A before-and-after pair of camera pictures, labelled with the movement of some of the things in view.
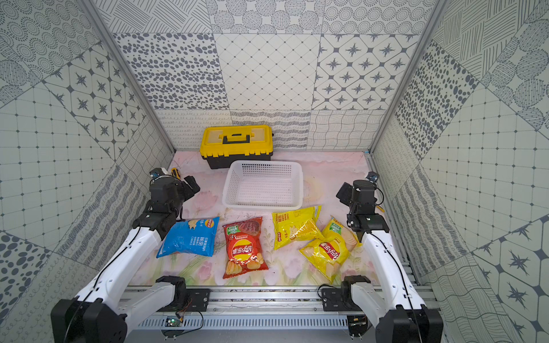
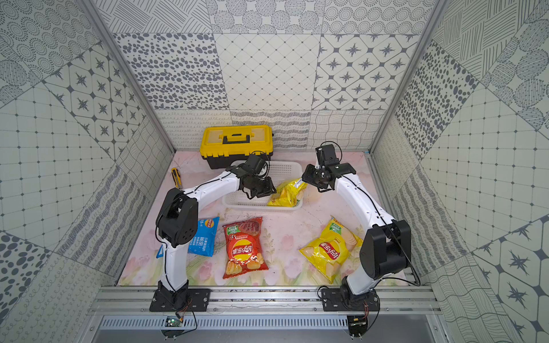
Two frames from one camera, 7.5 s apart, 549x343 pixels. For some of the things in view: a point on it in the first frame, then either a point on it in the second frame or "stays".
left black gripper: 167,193 -> 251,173
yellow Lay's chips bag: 329,253 stays
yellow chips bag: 297,225 -> 288,194
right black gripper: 344,194 -> 307,176
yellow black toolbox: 221,145 stays
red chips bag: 244,247 stays
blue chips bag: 195,236 stays
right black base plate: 332,300 stays
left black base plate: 196,301 stays
